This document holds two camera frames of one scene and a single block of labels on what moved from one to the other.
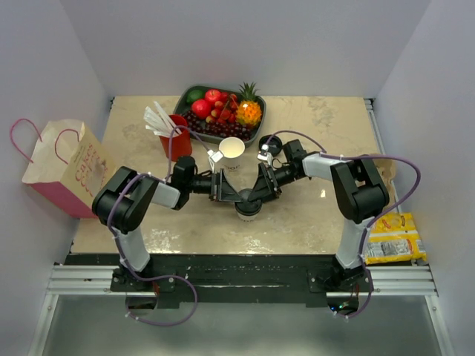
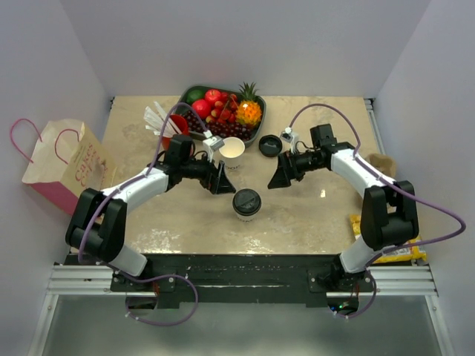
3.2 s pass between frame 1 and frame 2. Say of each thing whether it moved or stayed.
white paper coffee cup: stayed
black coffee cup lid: stayed
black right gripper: moved
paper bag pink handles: stayed
